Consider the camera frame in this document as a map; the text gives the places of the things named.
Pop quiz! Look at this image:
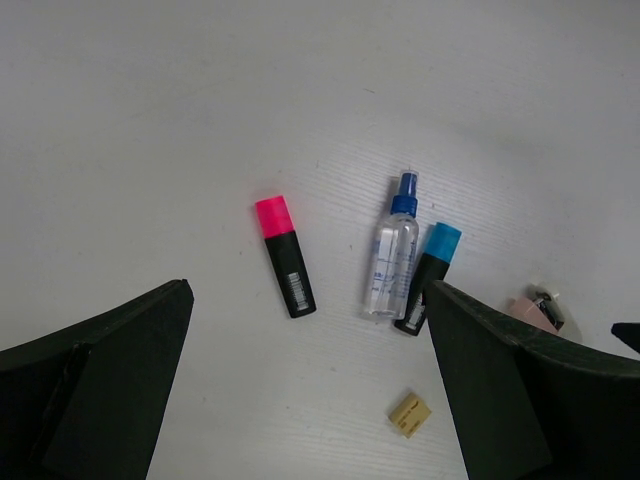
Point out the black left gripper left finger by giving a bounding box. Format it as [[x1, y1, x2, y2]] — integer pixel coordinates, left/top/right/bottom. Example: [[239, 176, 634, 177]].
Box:
[[1, 279, 194, 479]]

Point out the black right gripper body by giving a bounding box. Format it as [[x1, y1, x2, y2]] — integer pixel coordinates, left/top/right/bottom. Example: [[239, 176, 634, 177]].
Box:
[[611, 322, 640, 353]]

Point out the clear spray bottle blue cap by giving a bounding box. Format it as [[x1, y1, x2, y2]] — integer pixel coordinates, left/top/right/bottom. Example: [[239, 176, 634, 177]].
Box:
[[363, 170, 420, 320]]

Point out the blue and black highlighter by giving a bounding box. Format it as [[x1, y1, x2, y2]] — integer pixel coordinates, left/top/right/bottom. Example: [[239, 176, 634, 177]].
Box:
[[393, 222, 462, 337]]

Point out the tan rectangular eraser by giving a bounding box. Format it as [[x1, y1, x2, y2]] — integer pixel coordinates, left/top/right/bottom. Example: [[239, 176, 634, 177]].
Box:
[[387, 391, 432, 439]]

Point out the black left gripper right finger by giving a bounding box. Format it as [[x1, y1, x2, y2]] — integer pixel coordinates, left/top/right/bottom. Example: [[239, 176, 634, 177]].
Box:
[[424, 281, 639, 479]]

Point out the pink and black highlighter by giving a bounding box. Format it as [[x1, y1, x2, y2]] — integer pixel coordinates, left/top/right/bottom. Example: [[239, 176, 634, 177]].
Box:
[[255, 196, 317, 318]]

